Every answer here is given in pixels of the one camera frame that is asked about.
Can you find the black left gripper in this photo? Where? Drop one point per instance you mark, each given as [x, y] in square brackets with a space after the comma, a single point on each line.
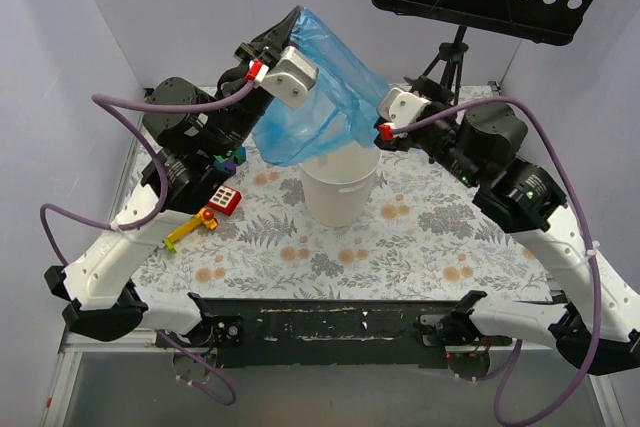
[261, 53]

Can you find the white cylindrical trash bin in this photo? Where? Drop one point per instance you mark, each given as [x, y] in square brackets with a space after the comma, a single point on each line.
[337, 185]

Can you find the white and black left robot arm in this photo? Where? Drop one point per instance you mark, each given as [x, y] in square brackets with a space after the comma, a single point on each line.
[188, 134]

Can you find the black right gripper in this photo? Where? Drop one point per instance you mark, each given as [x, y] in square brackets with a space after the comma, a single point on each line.
[420, 88]

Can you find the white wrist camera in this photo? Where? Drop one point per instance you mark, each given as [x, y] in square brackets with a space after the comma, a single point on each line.
[399, 109]
[290, 80]

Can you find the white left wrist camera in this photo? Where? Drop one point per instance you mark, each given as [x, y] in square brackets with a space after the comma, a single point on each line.
[290, 80]

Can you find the red toy phone block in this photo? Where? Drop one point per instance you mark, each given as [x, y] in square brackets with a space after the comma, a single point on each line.
[225, 200]

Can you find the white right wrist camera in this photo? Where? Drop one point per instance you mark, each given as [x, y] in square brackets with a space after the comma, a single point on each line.
[399, 109]

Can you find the blue plastic trash bag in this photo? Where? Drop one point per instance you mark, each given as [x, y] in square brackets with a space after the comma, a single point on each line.
[341, 107]

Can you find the colourful toy block pile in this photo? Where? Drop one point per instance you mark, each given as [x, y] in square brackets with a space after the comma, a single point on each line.
[206, 216]

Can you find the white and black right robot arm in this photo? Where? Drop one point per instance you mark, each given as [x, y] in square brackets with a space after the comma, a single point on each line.
[478, 144]

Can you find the black scratched base plate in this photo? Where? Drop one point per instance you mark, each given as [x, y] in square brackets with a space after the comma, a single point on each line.
[278, 332]

